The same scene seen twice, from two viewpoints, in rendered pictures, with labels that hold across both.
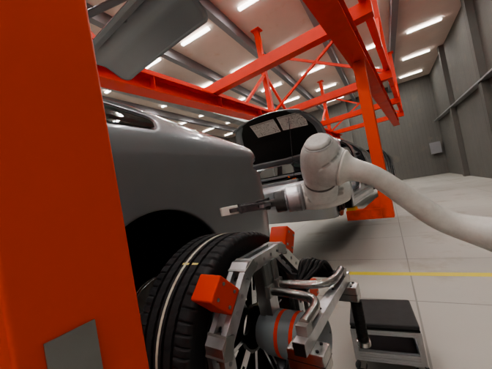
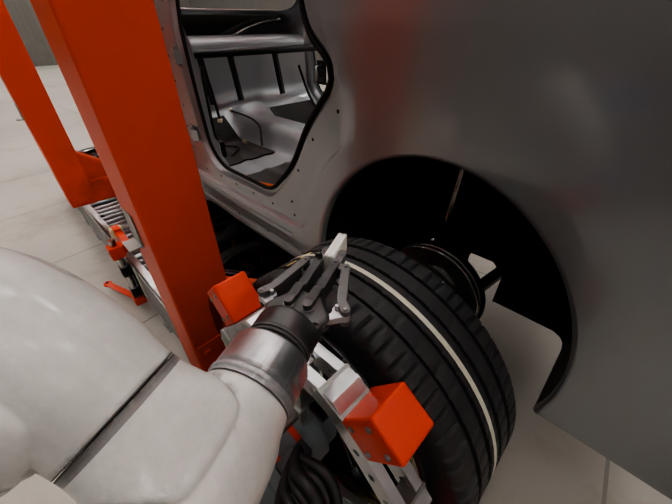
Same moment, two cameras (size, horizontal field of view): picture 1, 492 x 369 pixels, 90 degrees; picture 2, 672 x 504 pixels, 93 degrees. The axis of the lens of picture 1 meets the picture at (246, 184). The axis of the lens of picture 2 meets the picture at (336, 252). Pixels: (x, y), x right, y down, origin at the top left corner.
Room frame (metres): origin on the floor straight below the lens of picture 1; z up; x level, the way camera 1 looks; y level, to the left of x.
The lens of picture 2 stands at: (0.95, -0.33, 1.56)
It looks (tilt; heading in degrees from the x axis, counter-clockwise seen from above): 36 degrees down; 99
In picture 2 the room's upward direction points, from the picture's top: straight up
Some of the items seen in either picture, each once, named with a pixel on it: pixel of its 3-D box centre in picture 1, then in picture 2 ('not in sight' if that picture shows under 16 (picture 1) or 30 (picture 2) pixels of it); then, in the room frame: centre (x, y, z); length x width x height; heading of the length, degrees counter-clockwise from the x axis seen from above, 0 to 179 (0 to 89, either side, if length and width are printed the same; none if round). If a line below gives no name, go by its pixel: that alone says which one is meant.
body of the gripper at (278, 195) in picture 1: (272, 202); (292, 322); (0.86, -0.08, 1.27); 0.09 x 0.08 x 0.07; 80
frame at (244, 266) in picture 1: (273, 330); (306, 424); (0.84, 0.00, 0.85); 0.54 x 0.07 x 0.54; 145
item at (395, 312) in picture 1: (385, 334); not in sight; (1.74, -0.76, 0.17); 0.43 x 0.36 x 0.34; 65
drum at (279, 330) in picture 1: (293, 334); (280, 450); (0.79, -0.06, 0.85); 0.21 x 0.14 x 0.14; 55
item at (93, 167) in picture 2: not in sight; (125, 166); (-0.98, 1.71, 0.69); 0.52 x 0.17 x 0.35; 55
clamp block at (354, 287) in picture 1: (344, 291); not in sight; (0.86, -0.27, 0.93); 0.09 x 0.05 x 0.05; 55
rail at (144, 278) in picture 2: not in sight; (134, 265); (-0.61, 1.08, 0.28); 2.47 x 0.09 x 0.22; 145
